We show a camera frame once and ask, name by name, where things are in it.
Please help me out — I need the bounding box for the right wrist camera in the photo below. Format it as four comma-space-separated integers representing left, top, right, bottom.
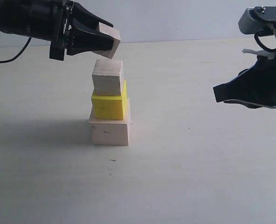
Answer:
238, 6, 276, 35

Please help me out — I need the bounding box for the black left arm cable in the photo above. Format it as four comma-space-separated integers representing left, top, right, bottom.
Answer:
0, 37, 33, 63

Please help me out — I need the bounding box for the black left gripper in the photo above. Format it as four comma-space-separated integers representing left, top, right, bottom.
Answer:
23, 0, 114, 61

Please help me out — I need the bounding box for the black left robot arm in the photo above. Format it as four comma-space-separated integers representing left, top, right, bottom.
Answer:
0, 0, 120, 61

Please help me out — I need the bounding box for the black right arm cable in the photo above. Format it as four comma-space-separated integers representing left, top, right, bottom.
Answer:
254, 32, 276, 53

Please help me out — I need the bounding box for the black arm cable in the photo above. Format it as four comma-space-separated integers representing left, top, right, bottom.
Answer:
0, 37, 33, 63
254, 32, 276, 53

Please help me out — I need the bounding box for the medium wooden cube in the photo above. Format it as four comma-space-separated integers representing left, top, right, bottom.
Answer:
92, 59, 124, 96

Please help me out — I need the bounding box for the small wooden cube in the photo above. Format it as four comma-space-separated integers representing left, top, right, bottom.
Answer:
93, 22, 121, 59

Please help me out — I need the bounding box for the yellow foam cube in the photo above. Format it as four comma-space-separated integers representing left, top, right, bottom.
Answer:
91, 80, 128, 120

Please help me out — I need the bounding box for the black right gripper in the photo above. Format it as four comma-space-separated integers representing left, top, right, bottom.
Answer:
213, 32, 276, 110

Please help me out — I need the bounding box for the large wooden cube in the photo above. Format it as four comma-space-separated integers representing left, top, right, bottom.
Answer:
88, 98, 131, 146

